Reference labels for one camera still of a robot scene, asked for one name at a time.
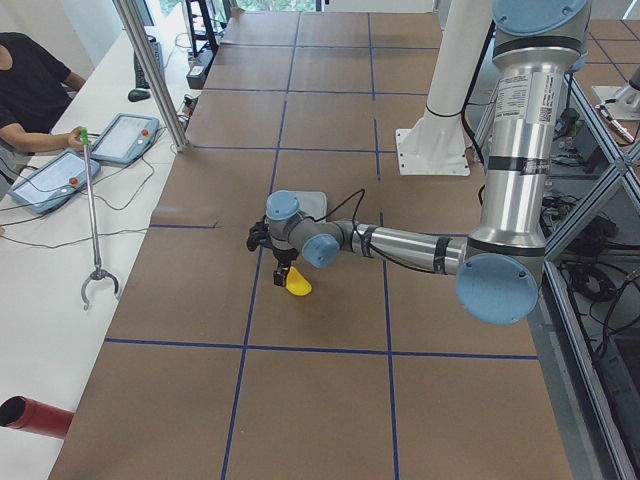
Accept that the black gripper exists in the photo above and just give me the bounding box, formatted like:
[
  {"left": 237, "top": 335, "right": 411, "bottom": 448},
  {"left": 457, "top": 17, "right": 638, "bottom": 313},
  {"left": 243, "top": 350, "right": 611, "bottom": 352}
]
[{"left": 246, "top": 217, "right": 299, "bottom": 287}]

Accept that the yellow mango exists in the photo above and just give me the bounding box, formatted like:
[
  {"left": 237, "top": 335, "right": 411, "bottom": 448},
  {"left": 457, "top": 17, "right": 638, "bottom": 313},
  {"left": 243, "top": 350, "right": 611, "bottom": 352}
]
[{"left": 285, "top": 266, "right": 313, "bottom": 296}]

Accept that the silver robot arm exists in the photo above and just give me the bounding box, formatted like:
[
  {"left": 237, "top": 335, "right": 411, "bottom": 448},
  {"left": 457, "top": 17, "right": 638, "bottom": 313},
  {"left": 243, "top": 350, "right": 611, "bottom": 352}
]
[{"left": 247, "top": 1, "right": 591, "bottom": 325}]

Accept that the person's hand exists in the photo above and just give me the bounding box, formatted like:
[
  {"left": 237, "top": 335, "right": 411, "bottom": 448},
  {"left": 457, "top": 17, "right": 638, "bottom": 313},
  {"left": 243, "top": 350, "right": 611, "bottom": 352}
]
[{"left": 67, "top": 127, "right": 83, "bottom": 151}]

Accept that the silver digital kitchen scale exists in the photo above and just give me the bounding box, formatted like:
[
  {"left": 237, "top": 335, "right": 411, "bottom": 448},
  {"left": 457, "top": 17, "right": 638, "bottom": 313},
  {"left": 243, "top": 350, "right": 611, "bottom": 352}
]
[{"left": 294, "top": 191, "right": 328, "bottom": 222}]

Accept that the far blue teach pendant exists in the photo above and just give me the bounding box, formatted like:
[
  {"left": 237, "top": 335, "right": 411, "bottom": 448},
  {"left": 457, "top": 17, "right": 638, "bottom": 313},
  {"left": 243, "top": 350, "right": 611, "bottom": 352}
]
[{"left": 90, "top": 113, "right": 160, "bottom": 166}]

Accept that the blue teach pendant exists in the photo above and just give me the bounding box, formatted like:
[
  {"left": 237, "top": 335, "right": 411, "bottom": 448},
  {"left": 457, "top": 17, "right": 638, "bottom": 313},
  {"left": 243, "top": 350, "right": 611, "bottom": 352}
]
[
  {"left": 90, "top": 113, "right": 160, "bottom": 166},
  {"left": 8, "top": 149, "right": 87, "bottom": 214}
]

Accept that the black computer mouse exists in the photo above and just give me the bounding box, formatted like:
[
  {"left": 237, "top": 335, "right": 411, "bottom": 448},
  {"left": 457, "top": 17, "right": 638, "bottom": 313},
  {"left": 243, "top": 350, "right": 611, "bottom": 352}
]
[{"left": 127, "top": 88, "right": 151, "bottom": 103}]

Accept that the black keyboard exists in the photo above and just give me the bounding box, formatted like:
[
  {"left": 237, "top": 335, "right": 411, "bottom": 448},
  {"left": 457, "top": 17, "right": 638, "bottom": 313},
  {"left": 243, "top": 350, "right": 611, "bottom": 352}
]
[{"left": 132, "top": 39, "right": 164, "bottom": 92}]

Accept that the near blue teach pendant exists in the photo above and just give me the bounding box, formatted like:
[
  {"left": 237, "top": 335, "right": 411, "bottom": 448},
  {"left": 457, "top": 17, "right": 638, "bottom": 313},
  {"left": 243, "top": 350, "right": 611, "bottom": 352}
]
[{"left": 8, "top": 149, "right": 87, "bottom": 214}]

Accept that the red cylinder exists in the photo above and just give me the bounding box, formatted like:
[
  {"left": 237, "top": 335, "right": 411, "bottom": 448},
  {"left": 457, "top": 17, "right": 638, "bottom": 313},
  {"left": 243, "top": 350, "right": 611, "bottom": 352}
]
[{"left": 1, "top": 396, "right": 74, "bottom": 439}]

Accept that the person in black shirt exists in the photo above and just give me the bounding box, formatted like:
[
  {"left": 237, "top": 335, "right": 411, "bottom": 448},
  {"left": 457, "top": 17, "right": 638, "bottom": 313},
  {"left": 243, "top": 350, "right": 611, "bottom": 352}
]
[{"left": 0, "top": 31, "right": 87, "bottom": 181}]

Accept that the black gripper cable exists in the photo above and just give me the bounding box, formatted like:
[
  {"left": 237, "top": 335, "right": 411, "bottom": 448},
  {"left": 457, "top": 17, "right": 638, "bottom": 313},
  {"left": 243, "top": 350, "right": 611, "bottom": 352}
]
[{"left": 309, "top": 188, "right": 441, "bottom": 275}]

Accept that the green handled reacher grabber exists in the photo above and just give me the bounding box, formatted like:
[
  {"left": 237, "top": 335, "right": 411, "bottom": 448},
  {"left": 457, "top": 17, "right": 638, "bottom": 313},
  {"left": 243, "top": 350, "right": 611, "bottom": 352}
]
[{"left": 80, "top": 127, "right": 120, "bottom": 311}]

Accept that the white pedestal column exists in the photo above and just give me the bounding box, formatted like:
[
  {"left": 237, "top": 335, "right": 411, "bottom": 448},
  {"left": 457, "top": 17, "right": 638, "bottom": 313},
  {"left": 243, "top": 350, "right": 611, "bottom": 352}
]
[{"left": 396, "top": 0, "right": 493, "bottom": 176}]

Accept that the aluminium frame post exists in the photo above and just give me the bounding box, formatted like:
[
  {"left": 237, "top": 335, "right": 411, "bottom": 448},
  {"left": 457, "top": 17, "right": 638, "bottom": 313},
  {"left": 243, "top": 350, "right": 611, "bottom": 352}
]
[{"left": 113, "top": 0, "right": 188, "bottom": 153}]

